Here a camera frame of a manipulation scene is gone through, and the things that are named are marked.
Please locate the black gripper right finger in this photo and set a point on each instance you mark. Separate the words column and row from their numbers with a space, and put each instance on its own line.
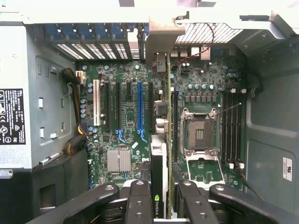
column 198, row 207

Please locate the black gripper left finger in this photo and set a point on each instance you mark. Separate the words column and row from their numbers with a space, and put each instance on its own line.
column 140, row 205

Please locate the silver chipset heatsink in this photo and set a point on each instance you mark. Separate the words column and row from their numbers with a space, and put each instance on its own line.
column 119, row 161

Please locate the CPU socket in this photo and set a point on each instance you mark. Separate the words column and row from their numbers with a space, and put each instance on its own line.
column 201, row 133

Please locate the RAM slot bank with stick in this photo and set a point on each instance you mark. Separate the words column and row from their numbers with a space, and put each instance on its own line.
column 175, row 126

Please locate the RAM slot bank with lever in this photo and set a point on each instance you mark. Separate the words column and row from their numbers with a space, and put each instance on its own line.
column 231, row 128

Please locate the black plastic fan shroud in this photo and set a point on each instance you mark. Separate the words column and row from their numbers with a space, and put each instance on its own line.
column 58, row 177

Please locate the blue expansion slot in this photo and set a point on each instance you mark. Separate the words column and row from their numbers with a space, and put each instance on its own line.
column 140, row 105

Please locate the long black expansion slot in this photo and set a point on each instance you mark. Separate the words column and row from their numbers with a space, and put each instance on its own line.
column 108, row 105
column 151, row 105
column 118, row 105

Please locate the thin socket locking lever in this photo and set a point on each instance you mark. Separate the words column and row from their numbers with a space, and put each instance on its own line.
column 227, row 109

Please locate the white expansion slot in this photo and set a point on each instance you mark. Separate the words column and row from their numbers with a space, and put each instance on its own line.
column 97, row 102

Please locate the open black PC case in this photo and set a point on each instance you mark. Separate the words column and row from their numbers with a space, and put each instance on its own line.
column 268, row 116

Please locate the short black expansion slot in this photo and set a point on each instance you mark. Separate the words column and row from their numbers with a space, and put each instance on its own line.
column 129, row 88

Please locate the green motherboard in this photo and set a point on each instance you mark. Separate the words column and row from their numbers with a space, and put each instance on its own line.
column 201, row 72

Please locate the white power connector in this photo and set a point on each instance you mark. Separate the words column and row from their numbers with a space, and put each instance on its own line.
column 81, row 78

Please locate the gray power supply unit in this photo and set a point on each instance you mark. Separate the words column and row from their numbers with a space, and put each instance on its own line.
column 14, row 58

